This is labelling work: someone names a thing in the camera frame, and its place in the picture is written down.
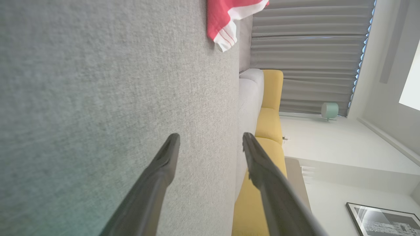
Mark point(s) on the large grey sofa seat cushion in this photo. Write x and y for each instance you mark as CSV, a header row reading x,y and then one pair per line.
x,y
82,98

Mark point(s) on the white slatted rack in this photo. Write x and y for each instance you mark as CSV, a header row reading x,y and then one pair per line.
x,y
308,173

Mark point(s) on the grey pleated curtain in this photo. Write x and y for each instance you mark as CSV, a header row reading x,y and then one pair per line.
x,y
311,49

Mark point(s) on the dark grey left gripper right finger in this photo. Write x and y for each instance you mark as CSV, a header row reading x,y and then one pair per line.
x,y
275,196

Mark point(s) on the red shorts with white trim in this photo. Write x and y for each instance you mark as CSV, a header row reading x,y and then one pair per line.
x,y
218,19

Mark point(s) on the small grey sofa seat cushion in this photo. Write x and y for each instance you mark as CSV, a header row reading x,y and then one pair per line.
x,y
249,98

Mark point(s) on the yellow sofa backrest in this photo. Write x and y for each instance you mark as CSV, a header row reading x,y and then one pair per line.
x,y
269,124

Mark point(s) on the beige low partition panel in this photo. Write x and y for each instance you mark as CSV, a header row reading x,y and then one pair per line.
x,y
295,177

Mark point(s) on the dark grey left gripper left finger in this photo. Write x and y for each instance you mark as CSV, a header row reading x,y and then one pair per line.
x,y
147,190

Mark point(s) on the black framed wall picture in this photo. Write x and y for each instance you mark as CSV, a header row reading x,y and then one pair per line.
x,y
384,221

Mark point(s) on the mint green floor lamp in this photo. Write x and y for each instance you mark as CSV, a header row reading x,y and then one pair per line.
x,y
329,110

